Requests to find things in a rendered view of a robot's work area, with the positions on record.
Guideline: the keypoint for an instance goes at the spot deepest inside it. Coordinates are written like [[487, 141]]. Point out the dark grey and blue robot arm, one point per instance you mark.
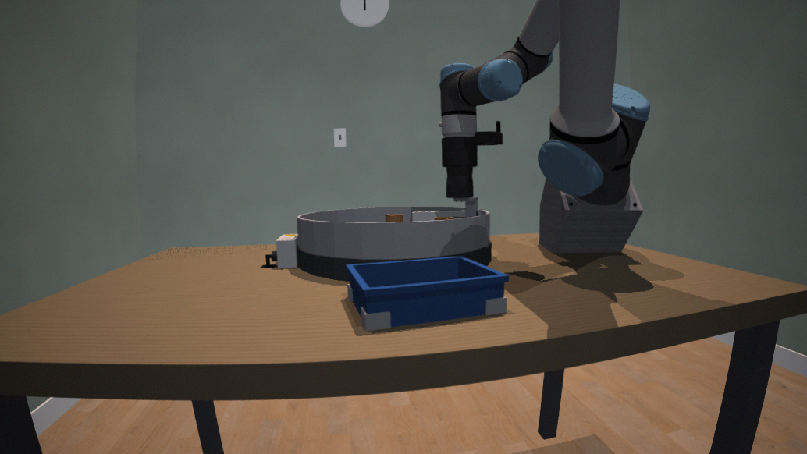
[[584, 145]]

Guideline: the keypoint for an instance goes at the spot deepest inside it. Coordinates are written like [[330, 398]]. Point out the blue open crate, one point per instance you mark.
[[480, 291]]

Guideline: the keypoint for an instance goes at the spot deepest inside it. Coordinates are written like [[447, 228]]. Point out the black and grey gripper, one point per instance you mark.
[[459, 156]]

